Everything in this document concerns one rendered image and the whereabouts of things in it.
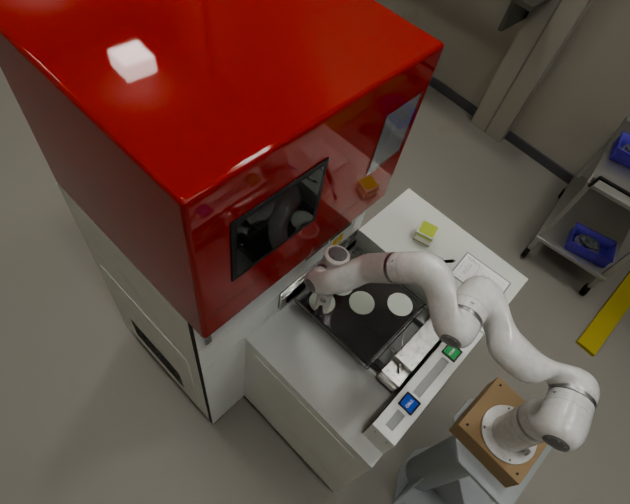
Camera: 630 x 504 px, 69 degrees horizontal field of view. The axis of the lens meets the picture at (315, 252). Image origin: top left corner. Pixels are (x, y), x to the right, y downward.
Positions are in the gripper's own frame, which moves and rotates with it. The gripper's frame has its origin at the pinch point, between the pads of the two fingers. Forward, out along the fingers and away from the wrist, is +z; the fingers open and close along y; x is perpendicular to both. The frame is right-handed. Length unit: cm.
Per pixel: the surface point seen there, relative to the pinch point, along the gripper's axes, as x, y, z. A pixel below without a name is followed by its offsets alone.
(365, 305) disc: -16.3, 11.1, 3.6
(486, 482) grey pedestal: -71, -34, 18
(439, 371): -46.2, -8.8, 0.7
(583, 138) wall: -148, 237, 25
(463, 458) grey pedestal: -63, -29, 17
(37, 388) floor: 122, -27, 100
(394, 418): -33.7, -29.2, 3.6
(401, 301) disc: -29.6, 17.7, 2.7
